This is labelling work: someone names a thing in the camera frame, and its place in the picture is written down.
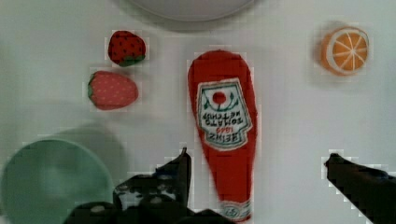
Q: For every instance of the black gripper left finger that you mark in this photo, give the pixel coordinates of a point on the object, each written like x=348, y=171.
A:
x=171, y=180

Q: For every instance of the light red plush strawberry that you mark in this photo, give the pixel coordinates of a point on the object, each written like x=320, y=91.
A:
x=108, y=91

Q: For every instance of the plush orange slice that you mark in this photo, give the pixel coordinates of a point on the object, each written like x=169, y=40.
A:
x=344, y=51

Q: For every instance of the green round bowl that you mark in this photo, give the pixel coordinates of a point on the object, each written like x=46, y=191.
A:
x=45, y=180

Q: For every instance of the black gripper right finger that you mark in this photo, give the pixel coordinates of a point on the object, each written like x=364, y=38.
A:
x=371, y=190

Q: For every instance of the red plush ketchup bottle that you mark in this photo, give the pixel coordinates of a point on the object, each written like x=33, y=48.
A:
x=223, y=105

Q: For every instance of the grey round plate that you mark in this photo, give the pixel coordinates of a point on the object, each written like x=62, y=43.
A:
x=192, y=10

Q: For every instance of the dark red plush strawberry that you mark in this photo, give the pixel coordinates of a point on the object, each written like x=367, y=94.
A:
x=126, y=49

